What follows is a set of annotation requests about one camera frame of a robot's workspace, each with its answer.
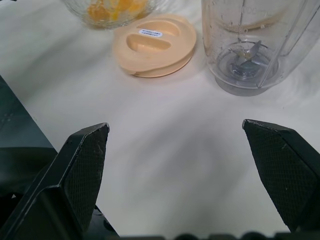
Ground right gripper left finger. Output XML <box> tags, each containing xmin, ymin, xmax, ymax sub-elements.
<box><xmin>0</xmin><ymin>122</ymin><xmax>111</xmax><ymax>240</ymax></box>

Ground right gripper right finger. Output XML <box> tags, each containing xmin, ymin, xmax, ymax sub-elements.
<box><xmin>241</xmin><ymin>118</ymin><xmax>320</xmax><ymax>235</ymax></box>

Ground peach blender lid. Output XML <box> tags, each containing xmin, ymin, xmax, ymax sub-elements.
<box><xmin>112</xmin><ymin>13</ymin><xmax>198</xmax><ymax>78</ymax></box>

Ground clear textured glass bowl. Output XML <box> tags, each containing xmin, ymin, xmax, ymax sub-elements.
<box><xmin>61</xmin><ymin>0</ymin><xmax>169</xmax><ymax>32</ymax></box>

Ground orange fruit pieces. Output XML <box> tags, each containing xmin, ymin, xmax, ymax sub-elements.
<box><xmin>86</xmin><ymin>0</ymin><xmax>149</xmax><ymax>22</ymax></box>

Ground metal blender blade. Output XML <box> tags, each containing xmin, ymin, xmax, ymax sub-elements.
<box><xmin>228</xmin><ymin>40</ymin><xmax>261</xmax><ymax>76</ymax></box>

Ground clear blender jar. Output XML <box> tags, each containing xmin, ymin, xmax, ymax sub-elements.
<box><xmin>201</xmin><ymin>0</ymin><xmax>320</xmax><ymax>97</ymax></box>

